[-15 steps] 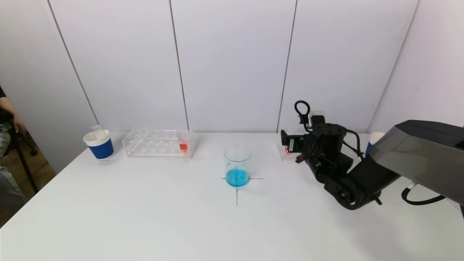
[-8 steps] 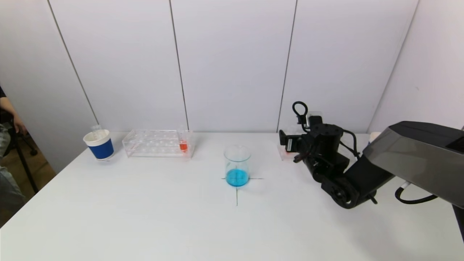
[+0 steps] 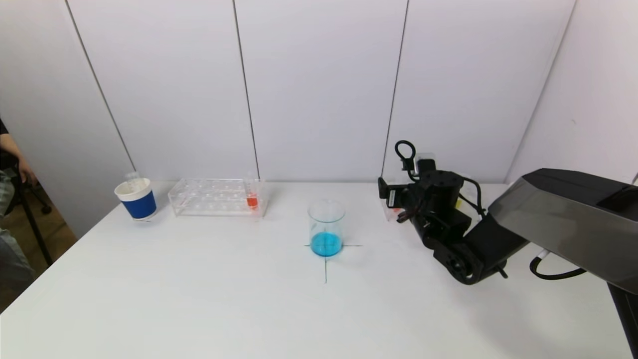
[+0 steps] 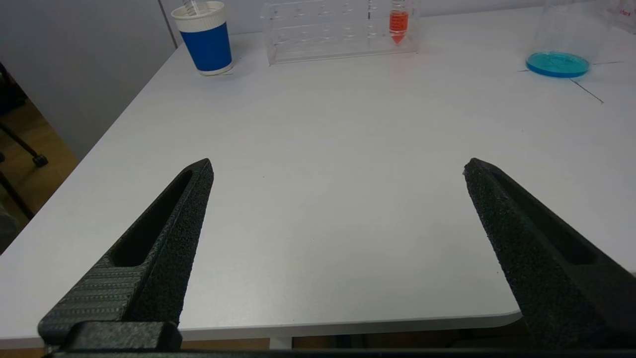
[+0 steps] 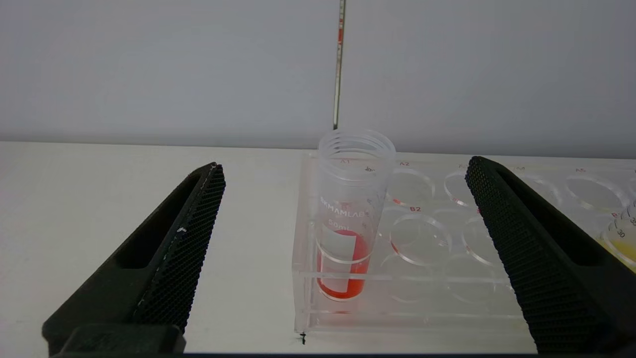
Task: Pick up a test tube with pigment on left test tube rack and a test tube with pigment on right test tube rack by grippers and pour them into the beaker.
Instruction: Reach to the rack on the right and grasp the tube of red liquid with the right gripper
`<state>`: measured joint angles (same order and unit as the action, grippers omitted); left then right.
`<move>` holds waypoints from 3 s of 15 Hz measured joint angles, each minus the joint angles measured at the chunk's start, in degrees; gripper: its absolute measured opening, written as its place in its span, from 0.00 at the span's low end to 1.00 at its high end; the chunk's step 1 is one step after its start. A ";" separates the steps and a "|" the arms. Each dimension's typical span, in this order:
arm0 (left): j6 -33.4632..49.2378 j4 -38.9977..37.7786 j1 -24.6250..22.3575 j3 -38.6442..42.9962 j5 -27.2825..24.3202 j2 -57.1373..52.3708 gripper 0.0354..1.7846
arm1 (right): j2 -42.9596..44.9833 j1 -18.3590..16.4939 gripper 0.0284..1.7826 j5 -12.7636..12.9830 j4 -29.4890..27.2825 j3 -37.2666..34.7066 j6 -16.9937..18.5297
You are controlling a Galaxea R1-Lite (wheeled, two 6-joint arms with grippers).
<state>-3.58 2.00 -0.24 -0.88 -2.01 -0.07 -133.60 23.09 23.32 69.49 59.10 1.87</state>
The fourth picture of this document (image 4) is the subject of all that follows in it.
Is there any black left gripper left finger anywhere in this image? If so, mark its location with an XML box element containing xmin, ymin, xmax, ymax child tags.
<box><xmin>38</xmin><ymin>158</ymin><xmax>215</xmax><ymax>353</ymax></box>

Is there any test tube with orange-red pigment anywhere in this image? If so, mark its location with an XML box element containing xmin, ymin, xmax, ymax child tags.
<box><xmin>389</xmin><ymin>0</ymin><xmax>410</xmax><ymax>45</ymax></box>

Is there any blue white paper cup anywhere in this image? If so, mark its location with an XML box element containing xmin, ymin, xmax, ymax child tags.
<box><xmin>170</xmin><ymin>1</ymin><xmax>234</xmax><ymax>77</ymax></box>

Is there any clear acrylic test tube rack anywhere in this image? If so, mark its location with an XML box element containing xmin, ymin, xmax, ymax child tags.
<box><xmin>260</xmin><ymin>0</ymin><xmax>420</xmax><ymax>66</ymax></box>

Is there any black tripod stand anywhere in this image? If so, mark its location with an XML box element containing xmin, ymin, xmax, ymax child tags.
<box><xmin>0</xmin><ymin>65</ymin><xmax>49</xmax><ymax>219</ymax></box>

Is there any clear glass beaker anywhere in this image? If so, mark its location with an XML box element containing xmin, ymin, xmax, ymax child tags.
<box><xmin>525</xmin><ymin>0</ymin><xmax>617</xmax><ymax>79</ymax></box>

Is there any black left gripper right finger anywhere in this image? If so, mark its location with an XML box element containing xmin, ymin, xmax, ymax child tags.
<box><xmin>463</xmin><ymin>158</ymin><xmax>636</xmax><ymax>350</ymax></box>

